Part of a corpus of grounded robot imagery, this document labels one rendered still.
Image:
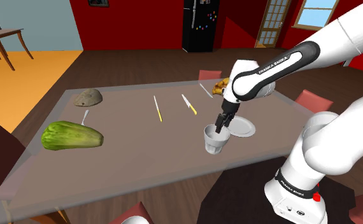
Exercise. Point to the white cup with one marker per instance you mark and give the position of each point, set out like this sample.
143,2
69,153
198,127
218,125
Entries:
214,144

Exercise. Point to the glass top dining table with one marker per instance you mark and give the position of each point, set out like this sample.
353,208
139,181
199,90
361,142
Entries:
144,155

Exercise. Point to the wooden framed window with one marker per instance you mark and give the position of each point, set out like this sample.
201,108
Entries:
316,14

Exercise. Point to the yellow brown food lump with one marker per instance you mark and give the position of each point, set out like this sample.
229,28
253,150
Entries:
220,86

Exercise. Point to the dark robot stand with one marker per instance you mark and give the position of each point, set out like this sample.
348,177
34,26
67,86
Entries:
237,195

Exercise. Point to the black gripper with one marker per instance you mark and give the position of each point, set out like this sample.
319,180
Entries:
230,107

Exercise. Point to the green lettuce head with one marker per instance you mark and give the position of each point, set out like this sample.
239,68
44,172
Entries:
69,136

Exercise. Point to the white plate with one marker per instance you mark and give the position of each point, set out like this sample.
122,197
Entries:
243,127

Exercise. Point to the black fridge with magnets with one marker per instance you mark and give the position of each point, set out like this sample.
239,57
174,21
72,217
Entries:
200,28

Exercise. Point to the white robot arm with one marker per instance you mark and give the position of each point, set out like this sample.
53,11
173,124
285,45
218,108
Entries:
327,145

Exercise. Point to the dark wall picture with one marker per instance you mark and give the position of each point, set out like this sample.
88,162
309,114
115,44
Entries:
98,2

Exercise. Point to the dark red chair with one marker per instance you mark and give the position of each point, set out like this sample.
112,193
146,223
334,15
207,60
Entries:
0,155

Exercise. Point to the wooden desk with laptop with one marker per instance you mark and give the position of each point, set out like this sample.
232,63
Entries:
1,32

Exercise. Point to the brown round bread loaf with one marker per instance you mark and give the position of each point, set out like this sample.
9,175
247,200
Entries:
88,97

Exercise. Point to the white table knife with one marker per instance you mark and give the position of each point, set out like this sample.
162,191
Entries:
206,91

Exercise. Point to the wooden glazed door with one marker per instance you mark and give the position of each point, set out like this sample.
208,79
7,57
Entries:
273,23

